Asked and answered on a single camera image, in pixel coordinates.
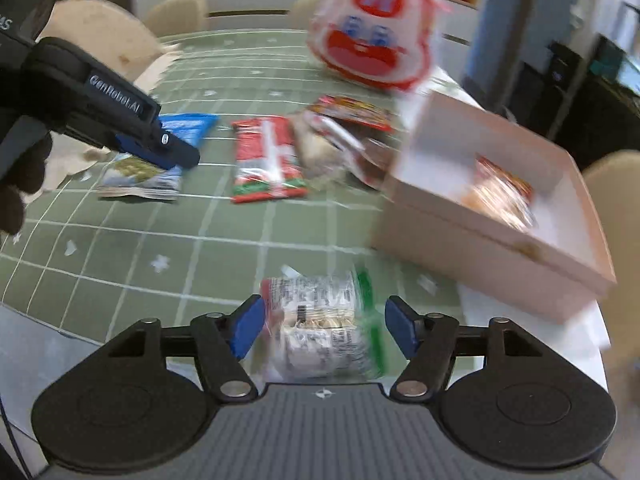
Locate person's left hand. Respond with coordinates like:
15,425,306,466
0,132,54,236

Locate beige chair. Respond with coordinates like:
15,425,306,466
50,0,166,92
582,150,640,411
145,0,209,36
290,0,331,25

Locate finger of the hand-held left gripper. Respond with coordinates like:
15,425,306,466
112,119,202,171

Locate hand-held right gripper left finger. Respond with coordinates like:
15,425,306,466
107,295,266,401

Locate dark red snack packet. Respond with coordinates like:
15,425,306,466
307,95,397,135

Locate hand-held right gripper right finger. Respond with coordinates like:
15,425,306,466
384,295,533,402

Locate blue snack packet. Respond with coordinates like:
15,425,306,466
97,112,221,202

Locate bunny face snack bag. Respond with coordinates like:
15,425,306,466
306,0,451,93

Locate green checked tablecloth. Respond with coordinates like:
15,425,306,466
0,27,466,361

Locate orange red snack packet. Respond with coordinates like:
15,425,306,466
460,156,537,233

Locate clear packet with beige snack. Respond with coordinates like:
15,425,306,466
292,109,363,183

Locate clear packet with green edge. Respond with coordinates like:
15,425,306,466
260,266,390,382

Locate black cabinet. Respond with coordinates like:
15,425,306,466
517,32,640,161

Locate pink cardboard box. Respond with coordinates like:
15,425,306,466
372,91,617,323

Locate clear packet with brown bar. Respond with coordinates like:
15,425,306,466
357,135,402,192

